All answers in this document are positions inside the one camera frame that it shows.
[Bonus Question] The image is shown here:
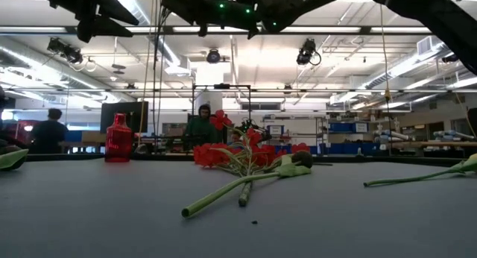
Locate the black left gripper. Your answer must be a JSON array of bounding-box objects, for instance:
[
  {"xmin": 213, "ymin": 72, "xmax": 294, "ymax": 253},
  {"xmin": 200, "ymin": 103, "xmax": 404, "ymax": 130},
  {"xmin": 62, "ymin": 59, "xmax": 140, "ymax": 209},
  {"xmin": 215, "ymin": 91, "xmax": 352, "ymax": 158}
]
[{"xmin": 28, "ymin": 0, "xmax": 139, "ymax": 43}]

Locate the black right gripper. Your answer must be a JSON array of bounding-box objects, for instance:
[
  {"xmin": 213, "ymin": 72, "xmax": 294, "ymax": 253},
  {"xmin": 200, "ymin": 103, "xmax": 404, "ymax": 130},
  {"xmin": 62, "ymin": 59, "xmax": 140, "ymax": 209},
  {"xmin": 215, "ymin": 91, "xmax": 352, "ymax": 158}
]
[{"xmin": 162, "ymin": 0, "xmax": 262, "ymax": 40}]

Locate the red poppy flower bunch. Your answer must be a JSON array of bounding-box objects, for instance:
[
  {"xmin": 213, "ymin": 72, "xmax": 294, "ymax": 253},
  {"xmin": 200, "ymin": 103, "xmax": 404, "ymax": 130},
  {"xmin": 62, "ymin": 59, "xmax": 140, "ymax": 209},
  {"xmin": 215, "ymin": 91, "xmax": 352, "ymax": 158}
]
[
  {"xmin": 290, "ymin": 142, "xmax": 312, "ymax": 155},
  {"xmin": 192, "ymin": 109, "xmax": 286, "ymax": 208}
]

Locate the yellow tulip green stem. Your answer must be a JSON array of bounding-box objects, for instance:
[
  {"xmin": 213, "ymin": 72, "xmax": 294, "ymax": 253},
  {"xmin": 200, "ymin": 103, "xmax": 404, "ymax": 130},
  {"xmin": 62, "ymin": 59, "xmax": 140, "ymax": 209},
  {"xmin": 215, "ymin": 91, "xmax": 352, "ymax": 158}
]
[{"xmin": 363, "ymin": 152, "xmax": 477, "ymax": 188}]

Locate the red glass vase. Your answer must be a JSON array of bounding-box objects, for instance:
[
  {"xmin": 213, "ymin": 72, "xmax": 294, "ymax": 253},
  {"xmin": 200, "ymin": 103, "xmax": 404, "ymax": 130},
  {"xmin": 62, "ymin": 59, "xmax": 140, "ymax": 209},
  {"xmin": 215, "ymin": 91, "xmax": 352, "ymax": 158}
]
[{"xmin": 104, "ymin": 113, "xmax": 133, "ymax": 163}]

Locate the black background monitor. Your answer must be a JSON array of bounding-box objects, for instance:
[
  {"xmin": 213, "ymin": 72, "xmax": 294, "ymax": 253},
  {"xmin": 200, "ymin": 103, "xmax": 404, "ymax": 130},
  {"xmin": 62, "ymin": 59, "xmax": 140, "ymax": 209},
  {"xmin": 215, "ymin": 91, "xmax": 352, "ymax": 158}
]
[{"xmin": 99, "ymin": 101, "xmax": 149, "ymax": 134}]

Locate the tan box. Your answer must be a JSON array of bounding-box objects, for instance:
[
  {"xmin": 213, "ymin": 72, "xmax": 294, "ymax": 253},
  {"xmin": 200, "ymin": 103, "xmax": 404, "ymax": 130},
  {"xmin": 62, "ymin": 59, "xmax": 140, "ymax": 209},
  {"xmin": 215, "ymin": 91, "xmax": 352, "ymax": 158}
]
[{"xmin": 80, "ymin": 130, "xmax": 107, "ymax": 142}]

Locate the blue-grey table mat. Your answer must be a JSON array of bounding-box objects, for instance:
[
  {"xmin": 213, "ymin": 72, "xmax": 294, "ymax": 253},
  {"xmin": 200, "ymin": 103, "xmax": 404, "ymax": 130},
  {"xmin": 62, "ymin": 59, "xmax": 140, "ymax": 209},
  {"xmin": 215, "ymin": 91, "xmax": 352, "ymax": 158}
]
[{"xmin": 0, "ymin": 159, "xmax": 477, "ymax": 258}]

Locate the blue shelf bin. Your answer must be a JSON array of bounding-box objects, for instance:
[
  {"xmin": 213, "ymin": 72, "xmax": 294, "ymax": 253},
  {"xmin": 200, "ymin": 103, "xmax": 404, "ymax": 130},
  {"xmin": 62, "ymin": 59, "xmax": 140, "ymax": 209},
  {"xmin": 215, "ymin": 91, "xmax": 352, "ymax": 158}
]
[{"xmin": 329, "ymin": 122, "xmax": 370, "ymax": 133}]

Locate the blue storage bin row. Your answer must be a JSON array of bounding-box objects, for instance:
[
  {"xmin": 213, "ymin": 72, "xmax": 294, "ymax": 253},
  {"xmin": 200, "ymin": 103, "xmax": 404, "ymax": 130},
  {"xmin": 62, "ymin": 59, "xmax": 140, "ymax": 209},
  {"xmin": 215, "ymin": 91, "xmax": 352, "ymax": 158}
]
[{"xmin": 274, "ymin": 142, "xmax": 381, "ymax": 156}]

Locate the white ceiling vent box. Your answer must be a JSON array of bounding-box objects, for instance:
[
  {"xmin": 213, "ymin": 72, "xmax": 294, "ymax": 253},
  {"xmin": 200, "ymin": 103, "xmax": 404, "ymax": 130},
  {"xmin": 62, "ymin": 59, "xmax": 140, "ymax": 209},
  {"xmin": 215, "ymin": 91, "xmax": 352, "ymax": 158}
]
[{"xmin": 416, "ymin": 36, "xmax": 434, "ymax": 57}]

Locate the wooden workbench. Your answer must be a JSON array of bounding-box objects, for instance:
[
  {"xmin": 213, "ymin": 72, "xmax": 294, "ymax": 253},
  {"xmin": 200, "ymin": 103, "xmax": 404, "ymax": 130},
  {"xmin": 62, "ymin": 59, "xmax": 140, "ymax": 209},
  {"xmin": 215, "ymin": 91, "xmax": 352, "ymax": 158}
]
[{"xmin": 387, "ymin": 140, "xmax": 477, "ymax": 149}]

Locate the silver ceiling air duct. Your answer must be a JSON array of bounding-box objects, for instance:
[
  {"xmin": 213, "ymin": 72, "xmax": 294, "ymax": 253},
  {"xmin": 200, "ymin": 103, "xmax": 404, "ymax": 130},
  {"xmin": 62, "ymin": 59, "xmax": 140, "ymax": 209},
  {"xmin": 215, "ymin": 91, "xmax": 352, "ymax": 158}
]
[{"xmin": 111, "ymin": 0, "xmax": 195, "ymax": 76}]

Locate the hanging black cable bundle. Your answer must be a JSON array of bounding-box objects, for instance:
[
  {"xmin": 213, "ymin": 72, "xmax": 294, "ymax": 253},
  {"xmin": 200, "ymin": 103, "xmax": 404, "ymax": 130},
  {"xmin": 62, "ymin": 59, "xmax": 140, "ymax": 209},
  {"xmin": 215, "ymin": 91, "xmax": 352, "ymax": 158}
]
[{"xmin": 151, "ymin": 11, "xmax": 167, "ymax": 136}]

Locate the black overhead frame bar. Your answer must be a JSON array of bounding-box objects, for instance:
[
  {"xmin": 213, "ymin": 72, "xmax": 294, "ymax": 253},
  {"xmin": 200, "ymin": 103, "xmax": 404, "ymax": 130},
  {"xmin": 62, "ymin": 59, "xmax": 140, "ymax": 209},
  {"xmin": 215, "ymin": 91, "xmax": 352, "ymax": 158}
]
[{"xmin": 0, "ymin": 25, "xmax": 477, "ymax": 36}]

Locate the yellow hanging cord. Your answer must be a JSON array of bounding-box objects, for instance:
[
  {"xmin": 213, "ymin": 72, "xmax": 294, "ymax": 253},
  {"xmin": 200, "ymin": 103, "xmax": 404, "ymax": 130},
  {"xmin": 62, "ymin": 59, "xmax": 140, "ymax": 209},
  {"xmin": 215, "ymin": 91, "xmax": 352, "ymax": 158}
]
[{"xmin": 379, "ymin": 4, "xmax": 393, "ymax": 154}]

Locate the black table frame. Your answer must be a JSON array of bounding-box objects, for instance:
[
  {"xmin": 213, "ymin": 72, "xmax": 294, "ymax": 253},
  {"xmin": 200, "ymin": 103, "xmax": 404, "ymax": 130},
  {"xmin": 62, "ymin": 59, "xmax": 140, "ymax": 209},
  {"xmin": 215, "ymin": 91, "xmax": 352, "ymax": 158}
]
[{"xmin": 22, "ymin": 152, "xmax": 477, "ymax": 168}]

